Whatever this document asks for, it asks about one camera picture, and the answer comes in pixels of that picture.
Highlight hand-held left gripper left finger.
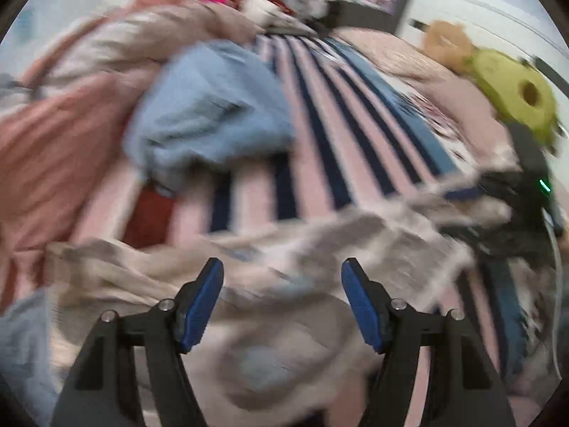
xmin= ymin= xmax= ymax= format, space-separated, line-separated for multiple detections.
xmin=51 ymin=257 xmax=224 ymax=427

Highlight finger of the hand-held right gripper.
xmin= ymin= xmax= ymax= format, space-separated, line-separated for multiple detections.
xmin=440 ymin=225 xmax=530 ymax=259
xmin=445 ymin=167 xmax=521 ymax=214

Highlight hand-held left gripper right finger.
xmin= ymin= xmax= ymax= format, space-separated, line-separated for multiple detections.
xmin=341 ymin=257 xmax=516 ymax=427

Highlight beige printed pants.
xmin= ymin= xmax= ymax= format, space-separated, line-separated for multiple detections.
xmin=44 ymin=178 xmax=512 ymax=416

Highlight green plush toy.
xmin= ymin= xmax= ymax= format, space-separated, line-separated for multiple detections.
xmin=471 ymin=49 xmax=560 ymax=147

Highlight brown plush toy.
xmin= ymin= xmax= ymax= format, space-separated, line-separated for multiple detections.
xmin=421 ymin=20 xmax=475 ymax=74

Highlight striped printed blanket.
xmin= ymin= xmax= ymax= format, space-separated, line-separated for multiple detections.
xmin=0 ymin=31 xmax=556 ymax=427

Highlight floral pillow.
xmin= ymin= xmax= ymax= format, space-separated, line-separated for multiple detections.
xmin=333 ymin=26 xmax=452 ymax=83

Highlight white wardrobe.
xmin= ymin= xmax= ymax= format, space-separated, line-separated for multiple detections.
xmin=395 ymin=0 xmax=569 ymax=99

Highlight grey-blue cloth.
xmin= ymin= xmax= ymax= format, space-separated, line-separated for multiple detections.
xmin=0 ymin=289 xmax=60 ymax=427

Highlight light blue garment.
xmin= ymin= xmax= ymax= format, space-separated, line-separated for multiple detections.
xmin=123 ymin=40 xmax=298 ymax=183

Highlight pink patchwork duvet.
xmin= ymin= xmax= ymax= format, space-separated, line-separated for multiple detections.
xmin=0 ymin=0 xmax=267 ymax=254

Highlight cream quilted cushion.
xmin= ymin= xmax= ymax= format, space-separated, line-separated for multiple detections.
xmin=242 ymin=0 xmax=289 ymax=27

